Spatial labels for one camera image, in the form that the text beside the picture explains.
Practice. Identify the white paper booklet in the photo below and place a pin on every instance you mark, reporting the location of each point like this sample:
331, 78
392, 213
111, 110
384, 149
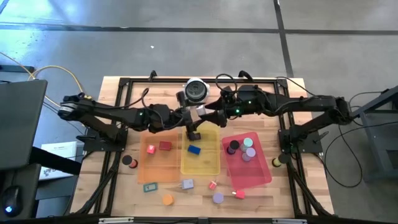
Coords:
59, 152

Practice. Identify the silver metal bracket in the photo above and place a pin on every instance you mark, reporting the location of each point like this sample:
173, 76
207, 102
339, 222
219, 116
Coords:
115, 220
289, 221

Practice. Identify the black-capped purple hourglass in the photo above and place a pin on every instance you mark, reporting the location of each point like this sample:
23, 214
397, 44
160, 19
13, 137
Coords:
234, 145

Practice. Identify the pink-red translucent plastic bin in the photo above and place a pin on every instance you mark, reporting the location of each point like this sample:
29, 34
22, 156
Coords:
248, 177

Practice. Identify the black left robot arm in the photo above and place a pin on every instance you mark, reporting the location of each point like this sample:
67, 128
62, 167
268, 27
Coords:
109, 110

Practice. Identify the dark flat monitor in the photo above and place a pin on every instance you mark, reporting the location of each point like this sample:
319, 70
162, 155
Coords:
18, 124

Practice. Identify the black-capped red hourglass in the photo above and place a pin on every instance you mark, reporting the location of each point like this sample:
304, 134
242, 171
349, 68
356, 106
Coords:
127, 160

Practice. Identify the orange hourglass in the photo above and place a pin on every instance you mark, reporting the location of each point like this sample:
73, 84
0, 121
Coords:
168, 199

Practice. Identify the maroon rectangular box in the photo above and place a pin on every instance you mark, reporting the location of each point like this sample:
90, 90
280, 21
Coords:
165, 145

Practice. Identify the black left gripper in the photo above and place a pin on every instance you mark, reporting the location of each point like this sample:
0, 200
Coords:
183, 116

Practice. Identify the black metal table frame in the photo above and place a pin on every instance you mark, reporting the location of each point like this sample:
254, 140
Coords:
168, 80

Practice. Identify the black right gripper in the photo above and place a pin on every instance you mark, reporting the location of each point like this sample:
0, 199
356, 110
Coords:
233, 105

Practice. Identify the black desk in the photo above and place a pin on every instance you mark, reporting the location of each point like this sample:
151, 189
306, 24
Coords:
29, 186

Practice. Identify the round white black-rimmed container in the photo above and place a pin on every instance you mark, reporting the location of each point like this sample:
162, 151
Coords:
197, 90

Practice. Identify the black computer mouse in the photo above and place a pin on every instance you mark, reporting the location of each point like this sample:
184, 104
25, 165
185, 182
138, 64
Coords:
12, 200

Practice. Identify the orange translucent plastic bin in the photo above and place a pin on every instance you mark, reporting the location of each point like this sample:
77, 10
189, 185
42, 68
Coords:
160, 168

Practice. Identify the red cube charger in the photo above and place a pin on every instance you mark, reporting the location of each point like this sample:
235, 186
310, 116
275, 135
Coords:
240, 194
150, 149

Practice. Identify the black side cart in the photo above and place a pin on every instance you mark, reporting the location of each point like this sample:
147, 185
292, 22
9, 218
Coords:
379, 143

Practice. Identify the teal hourglass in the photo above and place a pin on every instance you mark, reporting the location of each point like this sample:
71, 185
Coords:
248, 142

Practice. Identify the yellow translucent plastic bin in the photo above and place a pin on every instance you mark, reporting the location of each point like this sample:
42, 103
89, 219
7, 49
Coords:
202, 165

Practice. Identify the white cube charger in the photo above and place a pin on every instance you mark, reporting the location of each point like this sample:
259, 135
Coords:
201, 110

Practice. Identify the pink cube USB charger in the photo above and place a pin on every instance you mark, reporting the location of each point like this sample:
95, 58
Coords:
212, 185

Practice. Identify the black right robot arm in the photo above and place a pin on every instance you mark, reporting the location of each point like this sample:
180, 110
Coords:
295, 102

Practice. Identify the green framed rectangular box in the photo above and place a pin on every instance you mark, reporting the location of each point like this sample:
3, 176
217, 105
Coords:
150, 186

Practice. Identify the black-capped yellow hourglass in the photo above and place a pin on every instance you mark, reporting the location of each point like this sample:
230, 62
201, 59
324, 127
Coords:
283, 158

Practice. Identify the blue rectangular box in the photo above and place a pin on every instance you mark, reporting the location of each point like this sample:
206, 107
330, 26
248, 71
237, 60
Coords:
194, 149

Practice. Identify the lavender flat wall charger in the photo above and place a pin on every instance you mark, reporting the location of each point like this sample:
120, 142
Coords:
188, 184

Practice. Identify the black desk bar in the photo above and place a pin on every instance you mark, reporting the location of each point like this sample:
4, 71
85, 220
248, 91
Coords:
56, 160

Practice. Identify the lavender hourglass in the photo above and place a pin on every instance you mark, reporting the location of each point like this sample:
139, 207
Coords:
218, 198
250, 152

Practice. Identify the black floor bar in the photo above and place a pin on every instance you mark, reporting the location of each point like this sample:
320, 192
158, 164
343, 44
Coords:
15, 68

